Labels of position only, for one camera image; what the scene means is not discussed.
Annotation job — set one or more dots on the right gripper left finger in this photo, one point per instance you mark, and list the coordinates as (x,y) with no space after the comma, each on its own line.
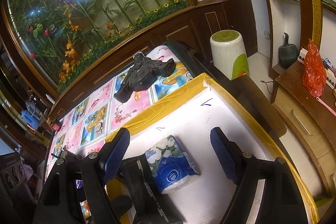
(112,153)

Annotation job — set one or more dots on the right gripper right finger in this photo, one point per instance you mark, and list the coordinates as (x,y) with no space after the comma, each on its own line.
(229,155)

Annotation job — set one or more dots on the blue tissue pack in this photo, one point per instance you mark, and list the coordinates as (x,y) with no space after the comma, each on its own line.
(171,166)

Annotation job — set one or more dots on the black snack bag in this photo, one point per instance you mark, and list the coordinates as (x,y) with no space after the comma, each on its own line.
(150,205)

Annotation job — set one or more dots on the colourful printed tablecloth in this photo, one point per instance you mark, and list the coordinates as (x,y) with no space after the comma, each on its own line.
(85,127)

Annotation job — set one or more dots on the small red box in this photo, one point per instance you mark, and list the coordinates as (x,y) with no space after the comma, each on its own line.
(56,125)

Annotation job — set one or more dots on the yellow taped foam box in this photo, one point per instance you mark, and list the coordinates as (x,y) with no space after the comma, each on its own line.
(189,114)

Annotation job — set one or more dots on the blue water jug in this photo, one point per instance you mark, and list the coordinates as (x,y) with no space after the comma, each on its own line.
(30,118)

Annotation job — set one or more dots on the black star-shaped device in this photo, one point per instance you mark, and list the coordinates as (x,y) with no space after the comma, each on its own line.
(142,75)

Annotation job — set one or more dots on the wooden side cabinet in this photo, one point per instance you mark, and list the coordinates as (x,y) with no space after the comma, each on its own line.
(312,124)

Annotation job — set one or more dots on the white green plastic stool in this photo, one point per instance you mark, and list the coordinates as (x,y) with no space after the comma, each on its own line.
(229,55)

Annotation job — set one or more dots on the red plastic bag on cabinet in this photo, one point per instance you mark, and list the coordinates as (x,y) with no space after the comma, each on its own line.
(314,74)

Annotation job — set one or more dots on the dark green vase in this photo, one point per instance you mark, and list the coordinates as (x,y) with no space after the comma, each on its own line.
(287,53)

